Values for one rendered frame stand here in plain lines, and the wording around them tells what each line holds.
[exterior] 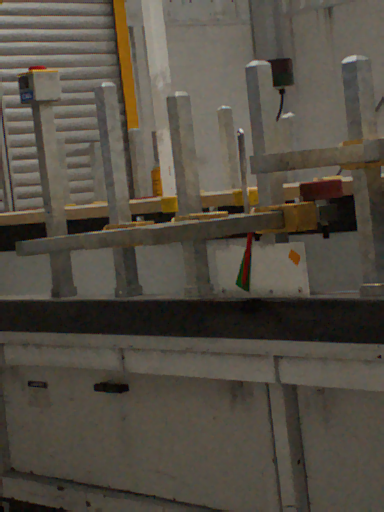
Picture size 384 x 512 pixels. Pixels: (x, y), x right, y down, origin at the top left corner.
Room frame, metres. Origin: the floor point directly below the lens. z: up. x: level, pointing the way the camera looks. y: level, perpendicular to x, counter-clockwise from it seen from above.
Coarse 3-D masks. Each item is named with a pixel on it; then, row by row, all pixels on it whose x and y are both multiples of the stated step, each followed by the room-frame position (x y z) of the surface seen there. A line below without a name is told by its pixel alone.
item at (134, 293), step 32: (128, 288) 2.87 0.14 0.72; (192, 288) 2.68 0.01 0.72; (0, 320) 3.27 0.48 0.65; (32, 320) 3.15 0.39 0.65; (64, 320) 3.04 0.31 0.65; (96, 320) 2.94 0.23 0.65; (128, 320) 2.84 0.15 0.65; (160, 320) 2.75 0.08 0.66; (192, 320) 2.66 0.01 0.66; (224, 320) 2.58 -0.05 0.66; (256, 320) 2.51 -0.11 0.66; (288, 320) 2.44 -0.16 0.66; (320, 320) 2.37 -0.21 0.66; (352, 320) 2.31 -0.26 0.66
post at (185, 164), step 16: (176, 96) 2.68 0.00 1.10; (176, 112) 2.68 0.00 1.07; (176, 128) 2.69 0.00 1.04; (192, 128) 2.70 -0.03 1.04; (176, 144) 2.69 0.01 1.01; (192, 144) 2.70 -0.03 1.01; (176, 160) 2.70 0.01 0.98; (192, 160) 2.69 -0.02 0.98; (176, 176) 2.70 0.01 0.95; (192, 176) 2.69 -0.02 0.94; (176, 192) 2.70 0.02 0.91; (192, 192) 2.69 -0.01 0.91; (192, 208) 2.68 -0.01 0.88; (192, 240) 2.68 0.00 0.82; (192, 256) 2.68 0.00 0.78; (192, 272) 2.69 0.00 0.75; (208, 272) 2.70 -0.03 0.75
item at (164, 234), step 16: (320, 208) 2.50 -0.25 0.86; (176, 224) 2.30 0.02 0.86; (192, 224) 2.32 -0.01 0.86; (208, 224) 2.34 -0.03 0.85; (224, 224) 2.36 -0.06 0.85; (240, 224) 2.38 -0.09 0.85; (256, 224) 2.41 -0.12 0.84; (272, 224) 2.43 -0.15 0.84; (144, 240) 2.28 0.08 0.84; (160, 240) 2.27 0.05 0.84; (176, 240) 2.29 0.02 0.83
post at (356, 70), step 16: (352, 64) 2.29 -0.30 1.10; (368, 64) 2.30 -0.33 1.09; (352, 80) 2.29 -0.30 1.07; (368, 80) 2.30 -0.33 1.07; (352, 96) 2.29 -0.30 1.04; (368, 96) 2.30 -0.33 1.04; (352, 112) 2.30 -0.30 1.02; (368, 112) 2.29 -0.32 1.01; (352, 128) 2.30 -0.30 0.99; (368, 128) 2.29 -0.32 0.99; (352, 176) 2.31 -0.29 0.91; (368, 176) 2.29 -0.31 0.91; (368, 192) 2.28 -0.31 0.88; (368, 208) 2.29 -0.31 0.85; (368, 224) 2.29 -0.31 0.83; (368, 240) 2.29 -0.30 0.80; (368, 256) 2.29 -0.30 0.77; (368, 272) 2.30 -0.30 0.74
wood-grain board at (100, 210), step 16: (208, 192) 3.74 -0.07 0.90; (224, 192) 3.05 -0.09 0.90; (288, 192) 2.73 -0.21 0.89; (352, 192) 2.58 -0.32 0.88; (80, 208) 3.34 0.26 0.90; (96, 208) 3.28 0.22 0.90; (144, 208) 3.12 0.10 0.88; (160, 208) 3.08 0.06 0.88; (0, 224) 3.65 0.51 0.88; (16, 224) 3.59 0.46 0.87
